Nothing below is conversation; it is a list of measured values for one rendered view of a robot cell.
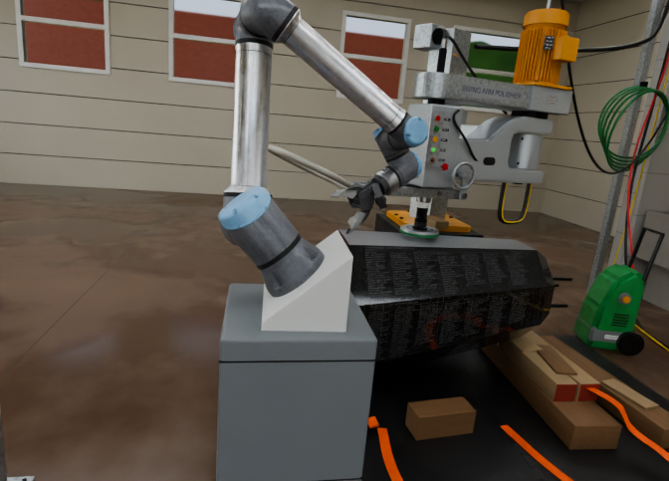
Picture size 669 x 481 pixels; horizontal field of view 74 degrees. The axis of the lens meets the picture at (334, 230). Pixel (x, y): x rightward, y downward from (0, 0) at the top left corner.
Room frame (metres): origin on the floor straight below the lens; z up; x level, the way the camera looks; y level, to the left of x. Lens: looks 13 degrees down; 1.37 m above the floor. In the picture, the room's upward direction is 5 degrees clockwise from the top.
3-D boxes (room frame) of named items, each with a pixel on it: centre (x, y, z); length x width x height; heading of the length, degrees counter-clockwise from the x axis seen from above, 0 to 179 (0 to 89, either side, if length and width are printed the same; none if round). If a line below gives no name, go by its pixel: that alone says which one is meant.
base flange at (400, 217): (3.21, -0.67, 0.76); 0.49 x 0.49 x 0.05; 11
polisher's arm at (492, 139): (2.58, -0.84, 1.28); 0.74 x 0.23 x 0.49; 114
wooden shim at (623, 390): (2.14, -1.63, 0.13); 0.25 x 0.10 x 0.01; 23
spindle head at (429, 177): (2.46, -0.55, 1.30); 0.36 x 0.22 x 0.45; 114
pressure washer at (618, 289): (3.03, -2.03, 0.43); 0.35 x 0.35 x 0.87; 86
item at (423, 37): (3.19, -0.52, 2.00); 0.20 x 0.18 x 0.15; 11
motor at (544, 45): (2.69, -1.08, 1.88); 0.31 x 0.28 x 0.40; 24
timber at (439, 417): (1.87, -0.58, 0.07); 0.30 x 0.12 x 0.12; 107
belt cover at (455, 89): (2.58, -0.79, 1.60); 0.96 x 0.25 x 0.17; 114
